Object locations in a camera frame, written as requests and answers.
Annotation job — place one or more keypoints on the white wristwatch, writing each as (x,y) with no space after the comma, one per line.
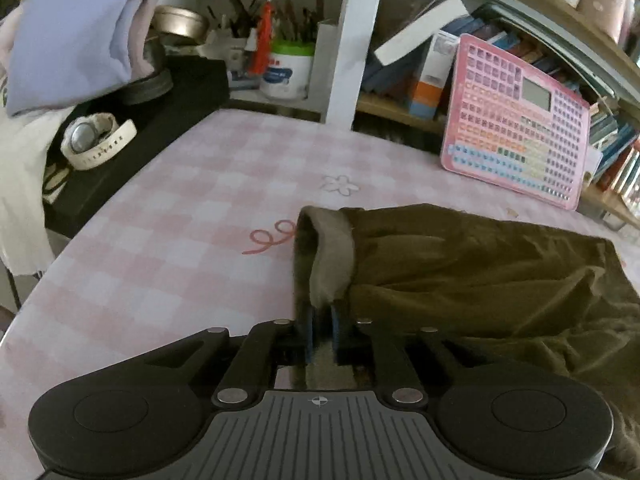
(107,152)

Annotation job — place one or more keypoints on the dark round tin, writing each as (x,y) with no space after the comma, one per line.
(150,87)

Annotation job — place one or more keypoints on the row of books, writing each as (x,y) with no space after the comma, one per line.
(615,145)

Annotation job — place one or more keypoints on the round metal tin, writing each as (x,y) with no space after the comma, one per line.
(180,22)

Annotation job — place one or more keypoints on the black flat box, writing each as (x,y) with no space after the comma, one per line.
(165,110)

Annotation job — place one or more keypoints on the pale pink pouches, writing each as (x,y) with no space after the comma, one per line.
(602,2)

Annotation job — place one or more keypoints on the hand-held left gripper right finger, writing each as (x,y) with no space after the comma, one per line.
(337,328)

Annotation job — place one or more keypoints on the pink checked printed tablecloth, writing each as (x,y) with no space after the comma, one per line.
(175,240)

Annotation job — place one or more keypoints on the pale pink folded cloth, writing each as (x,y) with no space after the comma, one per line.
(146,10)

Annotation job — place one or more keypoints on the pink button learning board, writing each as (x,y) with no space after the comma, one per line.
(500,125)

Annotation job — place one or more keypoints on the white and orange box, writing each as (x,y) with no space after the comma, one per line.
(432,75)

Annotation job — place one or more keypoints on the white wooden bookshelf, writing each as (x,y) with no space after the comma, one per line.
(355,35)

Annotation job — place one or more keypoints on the olive brown garment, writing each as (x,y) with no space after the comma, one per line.
(475,270)

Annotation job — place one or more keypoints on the red tassel ornament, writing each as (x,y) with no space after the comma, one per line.
(262,35)

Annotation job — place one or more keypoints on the large white leaning book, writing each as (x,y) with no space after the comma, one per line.
(420,30)

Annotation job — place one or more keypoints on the white hanging cloth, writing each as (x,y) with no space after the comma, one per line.
(20,185)

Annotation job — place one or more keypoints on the bunch of pens and pencils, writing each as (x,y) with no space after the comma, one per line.
(295,22)

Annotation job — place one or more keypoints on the white tub with green lid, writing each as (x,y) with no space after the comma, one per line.
(285,75)

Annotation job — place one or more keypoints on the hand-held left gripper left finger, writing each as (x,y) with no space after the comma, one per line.
(311,331)

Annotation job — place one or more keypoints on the lavender folded cloth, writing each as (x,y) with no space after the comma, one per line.
(70,35)

